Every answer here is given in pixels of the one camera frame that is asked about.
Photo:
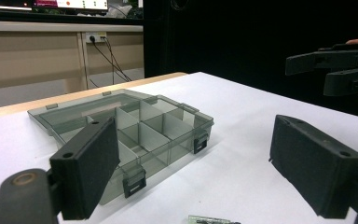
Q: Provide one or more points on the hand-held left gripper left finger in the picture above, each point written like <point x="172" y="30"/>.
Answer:
<point x="85" y="169"/>

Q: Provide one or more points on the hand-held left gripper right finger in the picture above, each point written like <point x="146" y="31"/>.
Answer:
<point x="315" y="169"/>

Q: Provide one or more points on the grey transparent plastic organizer box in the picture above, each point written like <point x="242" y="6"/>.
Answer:
<point x="150" y="130"/>

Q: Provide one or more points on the small green circuit board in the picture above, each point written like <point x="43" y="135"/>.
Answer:
<point x="211" y="220"/>

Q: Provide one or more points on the black curtain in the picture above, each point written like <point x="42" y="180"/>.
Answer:
<point x="245" y="40"/>

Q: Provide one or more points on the beige partition counter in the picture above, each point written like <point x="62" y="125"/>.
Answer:
<point x="31" y="59"/>

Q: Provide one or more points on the white plastic bag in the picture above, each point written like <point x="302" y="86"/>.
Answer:
<point x="118" y="11"/>

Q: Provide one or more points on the computer monitor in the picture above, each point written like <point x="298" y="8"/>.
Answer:
<point x="74" y="3"/>
<point x="4" y="3"/>

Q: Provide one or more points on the white wall socket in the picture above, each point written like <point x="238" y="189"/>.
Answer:
<point x="95" y="37"/>

